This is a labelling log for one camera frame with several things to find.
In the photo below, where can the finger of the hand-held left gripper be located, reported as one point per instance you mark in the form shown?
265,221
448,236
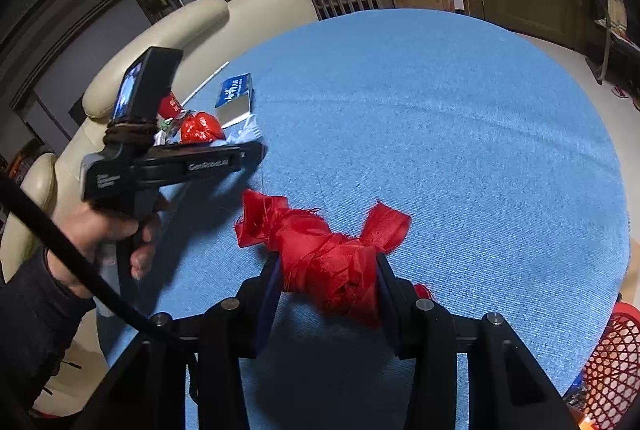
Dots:
252,155

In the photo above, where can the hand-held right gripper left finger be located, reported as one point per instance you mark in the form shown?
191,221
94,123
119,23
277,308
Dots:
267,300

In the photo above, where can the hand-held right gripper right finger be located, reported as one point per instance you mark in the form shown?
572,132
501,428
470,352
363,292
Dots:
387,305

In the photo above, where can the blue toothpaste box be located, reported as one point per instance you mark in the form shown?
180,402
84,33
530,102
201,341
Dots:
232,90

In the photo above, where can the red ribbon fabric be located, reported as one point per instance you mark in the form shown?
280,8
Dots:
325,260

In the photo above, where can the person's left forearm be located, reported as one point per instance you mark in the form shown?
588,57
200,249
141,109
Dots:
35,325

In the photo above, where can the person's left hand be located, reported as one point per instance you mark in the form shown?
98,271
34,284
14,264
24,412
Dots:
80,240

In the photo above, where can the green candy wrapper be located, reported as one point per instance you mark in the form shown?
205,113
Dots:
165,125

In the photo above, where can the red knotted plastic bag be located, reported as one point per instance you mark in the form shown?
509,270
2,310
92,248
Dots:
200,128

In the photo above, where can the red paper cup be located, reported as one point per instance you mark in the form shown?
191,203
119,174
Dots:
171,105

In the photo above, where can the white thin stick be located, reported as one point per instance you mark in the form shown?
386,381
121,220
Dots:
210,78

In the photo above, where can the beige leather sofa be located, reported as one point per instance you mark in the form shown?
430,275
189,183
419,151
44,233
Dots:
150,40

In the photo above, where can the cardboard box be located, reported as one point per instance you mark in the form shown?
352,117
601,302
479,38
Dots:
425,0

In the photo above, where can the red plastic basket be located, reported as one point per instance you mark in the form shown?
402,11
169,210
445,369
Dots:
615,360

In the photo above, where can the red slipper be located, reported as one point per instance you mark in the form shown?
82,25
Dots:
620,92

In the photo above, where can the metal rack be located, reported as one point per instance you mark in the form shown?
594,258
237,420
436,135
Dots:
612,0

